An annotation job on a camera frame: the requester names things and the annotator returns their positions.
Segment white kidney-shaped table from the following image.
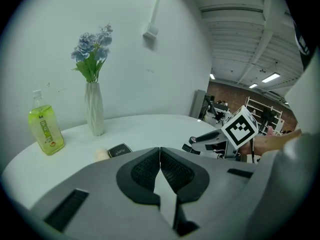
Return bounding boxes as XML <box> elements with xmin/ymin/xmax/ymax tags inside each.
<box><xmin>1</xmin><ymin>113</ymin><xmax>221</xmax><ymax>210</ymax></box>

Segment small black rectangular stick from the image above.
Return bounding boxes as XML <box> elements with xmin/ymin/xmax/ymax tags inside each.
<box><xmin>181</xmin><ymin>143</ymin><xmax>201</xmax><ymax>156</ymax></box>

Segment white shelf rack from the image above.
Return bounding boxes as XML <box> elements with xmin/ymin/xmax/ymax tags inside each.
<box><xmin>244</xmin><ymin>96</ymin><xmax>283</xmax><ymax>135</ymax></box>

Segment white ribbed vase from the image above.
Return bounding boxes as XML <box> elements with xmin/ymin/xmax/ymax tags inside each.
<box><xmin>84</xmin><ymin>82</ymin><xmax>105</xmax><ymax>137</ymax></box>

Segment white wall cable conduit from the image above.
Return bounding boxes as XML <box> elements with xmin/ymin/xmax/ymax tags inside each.
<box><xmin>149</xmin><ymin>0</ymin><xmax>165</xmax><ymax>26</ymax></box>

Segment white wall switch box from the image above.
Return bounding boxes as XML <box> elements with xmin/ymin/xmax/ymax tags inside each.
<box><xmin>142</xmin><ymin>23</ymin><xmax>159</xmax><ymax>40</ymax></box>

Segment person's right forearm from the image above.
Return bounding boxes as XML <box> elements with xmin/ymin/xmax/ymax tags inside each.
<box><xmin>241</xmin><ymin>128</ymin><xmax>302</xmax><ymax>157</ymax></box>

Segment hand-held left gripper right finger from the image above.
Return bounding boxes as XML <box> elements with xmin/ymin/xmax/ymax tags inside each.
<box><xmin>160</xmin><ymin>146</ymin><xmax>259</xmax><ymax>236</ymax></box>

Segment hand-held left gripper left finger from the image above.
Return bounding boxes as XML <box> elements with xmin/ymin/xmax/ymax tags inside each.
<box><xmin>31</xmin><ymin>146</ymin><xmax>177</xmax><ymax>240</ymax></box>

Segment grey shelf cabinet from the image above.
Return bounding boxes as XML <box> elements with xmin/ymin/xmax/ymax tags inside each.
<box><xmin>189</xmin><ymin>89</ymin><xmax>208</xmax><ymax>121</ymax></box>

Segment small beige makeup sponge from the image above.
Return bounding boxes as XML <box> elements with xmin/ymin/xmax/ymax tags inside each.
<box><xmin>94</xmin><ymin>147</ymin><xmax>110</xmax><ymax>163</ymax></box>

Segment blue artificial flowers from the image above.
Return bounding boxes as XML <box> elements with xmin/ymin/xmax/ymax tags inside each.
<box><xmin>70</xmin><ymin>23</ymin><xmax>114</xmax><ymax>84</ymax></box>

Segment green drink bottle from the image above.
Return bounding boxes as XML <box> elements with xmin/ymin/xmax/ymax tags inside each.
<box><xmin>27</xmin><ymin>89</ymin><xmax>65</xmax><ymax>156</ymax></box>

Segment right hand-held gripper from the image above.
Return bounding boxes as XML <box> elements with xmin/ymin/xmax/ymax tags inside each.
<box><xmin>191</xmin><ymin>105</ymin><xmax>259</xmax><ymax>160</ymax></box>

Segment black square compact case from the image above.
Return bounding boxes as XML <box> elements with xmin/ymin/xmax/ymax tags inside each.
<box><xmin>107</xmin><ymin>143</ymin><xmax>133</xmax><ymax>159</ymax></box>

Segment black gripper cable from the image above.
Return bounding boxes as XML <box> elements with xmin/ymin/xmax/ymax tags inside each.
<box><xmin>251</xmin><ymin>137</ymin><xmax>257</xmax><ymax>164</ymax></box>

